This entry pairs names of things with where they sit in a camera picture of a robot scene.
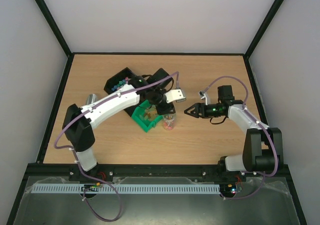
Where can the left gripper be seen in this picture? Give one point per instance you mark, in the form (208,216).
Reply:
(166,110)

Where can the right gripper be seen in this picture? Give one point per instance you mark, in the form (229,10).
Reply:
(199,110)

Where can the clear plastic jar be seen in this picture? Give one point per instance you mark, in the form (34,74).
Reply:
(169,124)

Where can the green bin with gummies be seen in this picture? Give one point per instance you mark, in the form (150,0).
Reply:
(146,116)

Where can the black bin with star candies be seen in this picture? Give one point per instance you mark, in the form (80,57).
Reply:
(118,80)

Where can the metal scoop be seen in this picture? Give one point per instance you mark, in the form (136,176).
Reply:
(92,98)

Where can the clear jar lid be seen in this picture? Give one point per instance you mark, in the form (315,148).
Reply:
(170,116)

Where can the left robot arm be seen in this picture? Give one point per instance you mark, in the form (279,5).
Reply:
(79,123)

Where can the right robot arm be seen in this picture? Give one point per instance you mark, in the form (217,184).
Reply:
(263,145)

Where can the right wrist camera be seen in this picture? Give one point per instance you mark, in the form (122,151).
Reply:
(205,97)

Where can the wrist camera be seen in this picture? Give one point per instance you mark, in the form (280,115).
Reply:
(175,95)
(205,97)

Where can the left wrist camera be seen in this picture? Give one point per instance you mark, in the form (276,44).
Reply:
(175,95)

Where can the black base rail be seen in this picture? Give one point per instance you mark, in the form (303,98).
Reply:
(196,173)

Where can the grey slotted cable duct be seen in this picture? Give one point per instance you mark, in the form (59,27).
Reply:
(194,189)

